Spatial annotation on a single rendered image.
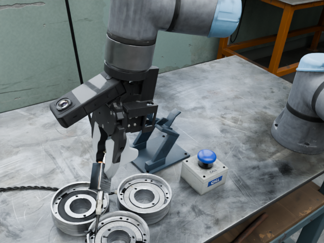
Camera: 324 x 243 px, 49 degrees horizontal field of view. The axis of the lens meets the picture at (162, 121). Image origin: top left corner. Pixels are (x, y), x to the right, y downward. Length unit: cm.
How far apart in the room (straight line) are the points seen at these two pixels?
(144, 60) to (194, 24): 9
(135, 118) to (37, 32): 168
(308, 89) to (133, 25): 49
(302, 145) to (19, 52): 172
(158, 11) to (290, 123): 54
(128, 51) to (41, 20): 172
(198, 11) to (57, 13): 176
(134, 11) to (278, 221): 79
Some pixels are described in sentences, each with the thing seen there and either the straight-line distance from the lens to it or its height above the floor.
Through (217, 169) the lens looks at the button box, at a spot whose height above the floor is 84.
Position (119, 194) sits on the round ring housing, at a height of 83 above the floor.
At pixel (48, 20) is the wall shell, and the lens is 223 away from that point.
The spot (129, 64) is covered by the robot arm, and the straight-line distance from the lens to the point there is 52.
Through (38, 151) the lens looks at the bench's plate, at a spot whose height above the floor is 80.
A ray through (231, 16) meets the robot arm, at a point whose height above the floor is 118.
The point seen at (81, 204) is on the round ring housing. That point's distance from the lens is 71.
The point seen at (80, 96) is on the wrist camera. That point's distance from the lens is 55.
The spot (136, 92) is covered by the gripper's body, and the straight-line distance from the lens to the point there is 58.
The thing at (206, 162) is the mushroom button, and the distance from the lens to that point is 73.
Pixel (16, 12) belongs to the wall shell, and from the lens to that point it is 216.
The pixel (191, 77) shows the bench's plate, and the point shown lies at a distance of 121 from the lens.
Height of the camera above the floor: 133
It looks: 34 degrees down
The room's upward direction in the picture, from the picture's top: 5 degrees clockwise
